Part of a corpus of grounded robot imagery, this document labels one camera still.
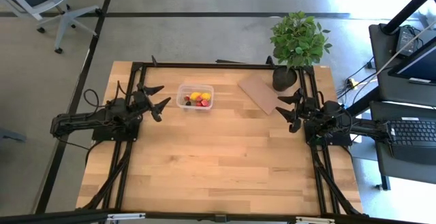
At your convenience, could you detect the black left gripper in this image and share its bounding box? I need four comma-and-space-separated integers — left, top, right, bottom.
131, 82, 172, 116

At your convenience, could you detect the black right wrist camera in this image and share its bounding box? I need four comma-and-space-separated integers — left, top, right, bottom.
289, 117, 302, 133

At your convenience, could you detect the black computer monitor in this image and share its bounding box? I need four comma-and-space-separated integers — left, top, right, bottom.
388, 36, 436, 86

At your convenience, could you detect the black power adapter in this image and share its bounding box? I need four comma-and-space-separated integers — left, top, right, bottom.
394, 25, 422, 57

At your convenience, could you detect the clear plastic tupperware container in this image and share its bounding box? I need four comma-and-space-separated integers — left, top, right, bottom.
176, 83, 215, 110

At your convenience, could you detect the black metal pole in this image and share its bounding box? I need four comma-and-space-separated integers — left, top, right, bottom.
381, 0, 436, 35

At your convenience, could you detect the silver metal bracket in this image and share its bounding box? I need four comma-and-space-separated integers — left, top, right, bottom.
106, 212, 146, 221
295, 217, 337, 224

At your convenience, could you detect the black desk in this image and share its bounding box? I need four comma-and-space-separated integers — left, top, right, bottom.
369, 22, 436, 108
369, 101, 436, 191

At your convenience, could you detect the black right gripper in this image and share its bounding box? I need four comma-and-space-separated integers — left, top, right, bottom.
275, 88, 325, 127

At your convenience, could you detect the grey furniture leg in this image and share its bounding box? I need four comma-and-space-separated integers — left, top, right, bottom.
0, 127, 27, 143

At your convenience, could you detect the black laptop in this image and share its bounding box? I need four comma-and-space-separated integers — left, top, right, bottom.
386, 116, 436, 165

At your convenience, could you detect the black aluminium table frame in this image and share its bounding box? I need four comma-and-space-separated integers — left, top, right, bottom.
0, 55, 436, 224

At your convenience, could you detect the green plant in black pot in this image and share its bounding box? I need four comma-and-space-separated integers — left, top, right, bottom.
268, 11, 333, 93

